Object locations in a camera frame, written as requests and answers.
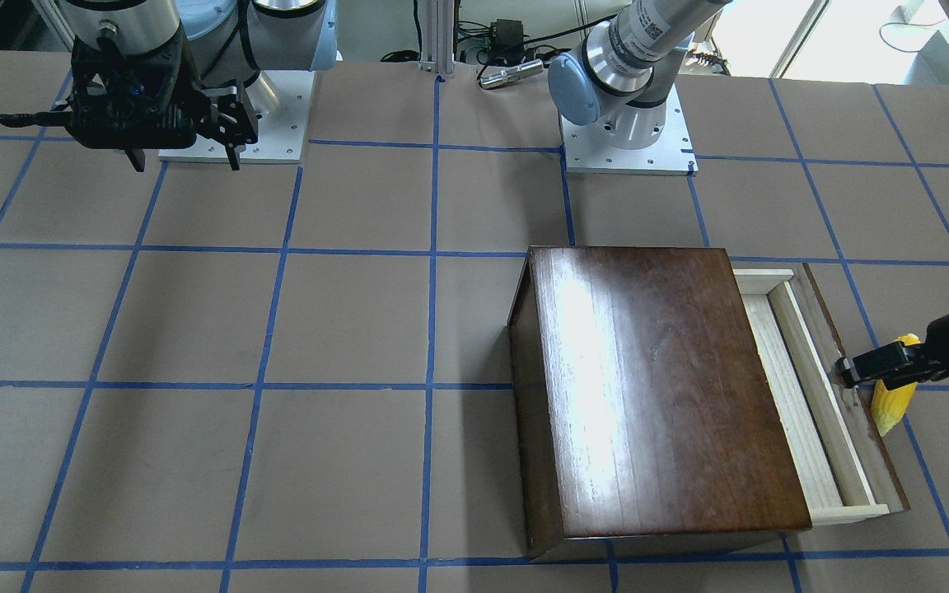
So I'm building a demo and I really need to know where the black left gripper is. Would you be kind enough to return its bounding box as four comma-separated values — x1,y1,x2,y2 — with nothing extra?
835,315,949,390

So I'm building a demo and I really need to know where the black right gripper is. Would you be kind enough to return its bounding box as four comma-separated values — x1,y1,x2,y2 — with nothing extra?
55,33,259,173

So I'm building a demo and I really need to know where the yellow toy corn cob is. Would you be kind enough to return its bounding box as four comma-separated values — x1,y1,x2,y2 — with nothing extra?
871,334,922,437

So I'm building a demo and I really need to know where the light wood drawer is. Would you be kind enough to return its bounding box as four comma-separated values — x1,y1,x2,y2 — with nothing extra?
733,265,910,528

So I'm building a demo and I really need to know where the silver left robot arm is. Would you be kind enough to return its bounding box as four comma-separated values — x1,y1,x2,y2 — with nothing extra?
549,1,949,390

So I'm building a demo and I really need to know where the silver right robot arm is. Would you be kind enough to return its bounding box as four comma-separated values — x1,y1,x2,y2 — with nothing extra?
36,1,339,171

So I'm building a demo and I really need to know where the dark wooden drawer cabinet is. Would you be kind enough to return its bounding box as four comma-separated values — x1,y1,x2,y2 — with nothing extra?
507,246,812,563

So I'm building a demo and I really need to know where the black power adapter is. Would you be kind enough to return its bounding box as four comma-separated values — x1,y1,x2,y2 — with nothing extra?
489,19,525,53

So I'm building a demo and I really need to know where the silver flashlight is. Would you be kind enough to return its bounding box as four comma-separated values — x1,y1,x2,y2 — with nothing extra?
477,58,545,91

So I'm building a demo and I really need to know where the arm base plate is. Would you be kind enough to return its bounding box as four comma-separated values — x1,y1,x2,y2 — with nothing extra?
158,65,316,165

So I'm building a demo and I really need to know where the aluminium frame post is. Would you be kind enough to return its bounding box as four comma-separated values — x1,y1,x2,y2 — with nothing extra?
412,1,459,80

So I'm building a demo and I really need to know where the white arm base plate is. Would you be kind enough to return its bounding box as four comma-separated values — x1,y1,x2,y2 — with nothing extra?
559,86,699,176

